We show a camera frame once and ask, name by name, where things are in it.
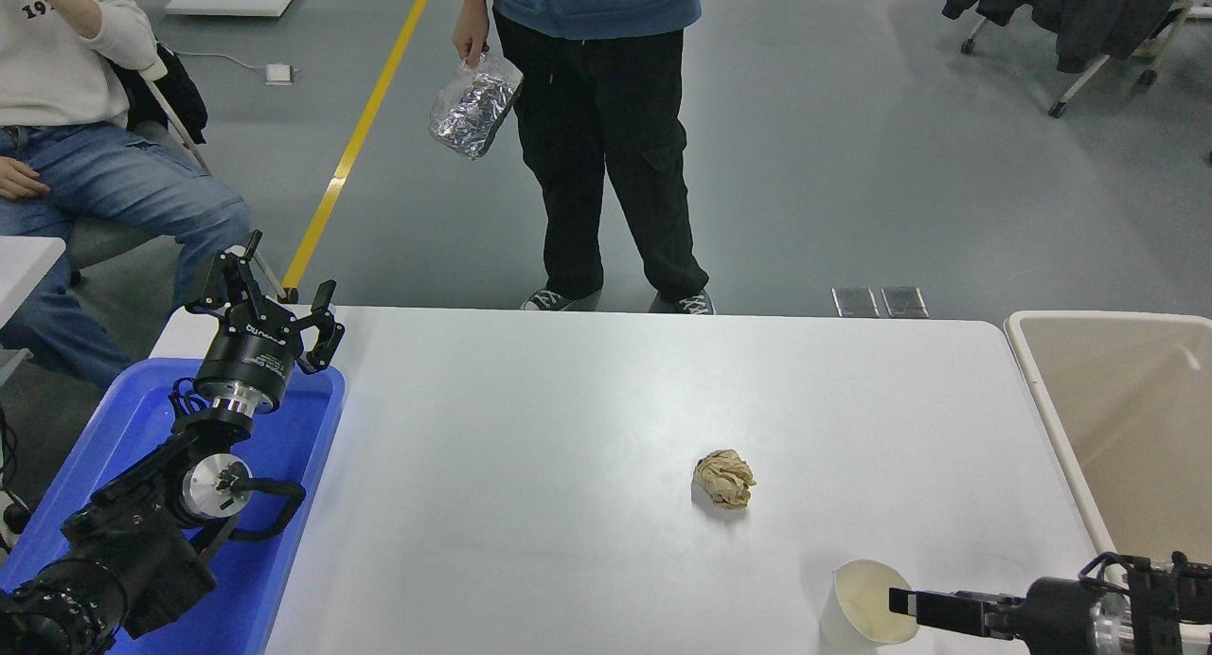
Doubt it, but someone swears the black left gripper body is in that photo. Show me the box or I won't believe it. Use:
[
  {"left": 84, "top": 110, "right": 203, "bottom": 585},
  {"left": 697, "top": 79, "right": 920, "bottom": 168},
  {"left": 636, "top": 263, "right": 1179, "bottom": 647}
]
[{"left": 197, "top": 305, "right": 302, "bottom": 396}]

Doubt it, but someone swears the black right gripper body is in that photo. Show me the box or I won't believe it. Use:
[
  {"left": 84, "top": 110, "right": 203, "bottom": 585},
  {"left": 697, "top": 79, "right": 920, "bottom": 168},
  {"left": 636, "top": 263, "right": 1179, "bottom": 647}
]
[{"left": 1021, "top": 577, "right": 1099, "bottom": 655}]

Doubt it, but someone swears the white paper cup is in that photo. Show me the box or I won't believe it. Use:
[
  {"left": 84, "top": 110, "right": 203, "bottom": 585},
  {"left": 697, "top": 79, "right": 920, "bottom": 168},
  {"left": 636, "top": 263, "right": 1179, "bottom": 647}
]
[{"left": 820, "top": 559, "right": 921, "bottom": 651}]

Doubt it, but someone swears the crinkled silver foil bag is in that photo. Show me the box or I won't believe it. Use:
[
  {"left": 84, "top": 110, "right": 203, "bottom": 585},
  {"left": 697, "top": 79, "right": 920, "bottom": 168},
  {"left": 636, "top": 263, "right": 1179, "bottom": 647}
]
[{"left": 426, "top": 51, "right": 525, "bottom": 161}]

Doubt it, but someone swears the person's right hand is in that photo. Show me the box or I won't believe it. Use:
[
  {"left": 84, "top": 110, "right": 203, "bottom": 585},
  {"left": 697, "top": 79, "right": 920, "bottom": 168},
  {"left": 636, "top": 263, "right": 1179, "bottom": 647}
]
[
  {"left": 0, "top": 158, "right": 50, "bottom": 200},
  {"left": 453, "top": 7, "right": 491, "bottom": 67}
]

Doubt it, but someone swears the blue plastic tray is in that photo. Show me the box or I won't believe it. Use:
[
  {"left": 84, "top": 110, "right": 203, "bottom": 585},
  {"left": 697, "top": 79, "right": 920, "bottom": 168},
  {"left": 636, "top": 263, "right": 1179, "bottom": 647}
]
[{"left": 0, "top": 357, "right": 347, "bottom": 655}]

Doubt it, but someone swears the person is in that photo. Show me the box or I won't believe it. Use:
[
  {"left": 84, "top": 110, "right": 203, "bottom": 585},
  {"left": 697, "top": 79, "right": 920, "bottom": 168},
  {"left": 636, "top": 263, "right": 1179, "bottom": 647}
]
[
  {"left": 0, "top": 0, "right": 252, "bottom": 391},
  {"left": 453, "top": 0, "right": 716, "bottom": 315}
]

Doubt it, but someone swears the white folding chair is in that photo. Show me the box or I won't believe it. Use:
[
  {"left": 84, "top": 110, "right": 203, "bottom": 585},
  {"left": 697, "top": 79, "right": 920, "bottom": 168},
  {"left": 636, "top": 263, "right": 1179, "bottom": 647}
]
[{"left": 66, "top": 59, "right": 290, "bottom": 301}]

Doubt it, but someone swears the small white side table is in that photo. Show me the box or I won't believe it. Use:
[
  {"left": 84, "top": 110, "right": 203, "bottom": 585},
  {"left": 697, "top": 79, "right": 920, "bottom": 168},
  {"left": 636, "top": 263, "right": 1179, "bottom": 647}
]
[{"left": 0, "top": 236, "right": 67, "bottom": 381}]

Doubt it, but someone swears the black bag on chair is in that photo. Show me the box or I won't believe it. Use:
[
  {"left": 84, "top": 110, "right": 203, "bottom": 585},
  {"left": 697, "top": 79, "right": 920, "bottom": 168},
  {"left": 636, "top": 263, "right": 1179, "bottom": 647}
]
[{"left": 109, "top": 44, "right": 207, "bottom": 145}]

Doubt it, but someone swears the large pale plastic bin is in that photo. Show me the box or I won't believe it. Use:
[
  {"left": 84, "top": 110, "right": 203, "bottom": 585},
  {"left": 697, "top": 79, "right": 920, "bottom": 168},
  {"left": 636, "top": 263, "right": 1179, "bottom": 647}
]
[{"left": 1004, "top": 310, "right": 1212, "bottom": 655}]

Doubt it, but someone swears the crumpled tan paper ball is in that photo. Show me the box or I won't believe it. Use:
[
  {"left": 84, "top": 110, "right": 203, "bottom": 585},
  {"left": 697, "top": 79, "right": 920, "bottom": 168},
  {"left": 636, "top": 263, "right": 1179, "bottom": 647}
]
[{"left": 693, "top": 449, "right": 758, "bottom": 510}]

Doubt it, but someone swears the white power adapter with cable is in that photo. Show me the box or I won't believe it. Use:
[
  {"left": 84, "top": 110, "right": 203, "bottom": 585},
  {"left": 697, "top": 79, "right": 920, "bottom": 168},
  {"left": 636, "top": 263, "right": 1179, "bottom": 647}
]
[{"left": 175, "top": 49, "right": 293, "bottom": 86}]

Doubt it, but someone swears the black cable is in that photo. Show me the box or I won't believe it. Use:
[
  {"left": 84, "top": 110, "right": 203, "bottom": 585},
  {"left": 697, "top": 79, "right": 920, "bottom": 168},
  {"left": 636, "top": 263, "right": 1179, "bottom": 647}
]
[{"left": 0, "top": 404, "right": 34, "bottom": 552}]

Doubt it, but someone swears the white wheeled chair frame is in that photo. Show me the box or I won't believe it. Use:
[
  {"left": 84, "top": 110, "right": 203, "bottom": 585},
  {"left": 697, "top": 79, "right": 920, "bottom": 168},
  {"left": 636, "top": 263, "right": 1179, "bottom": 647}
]
[{"left": 961, "top": 2, "right": 1212, "bottom": 118}]

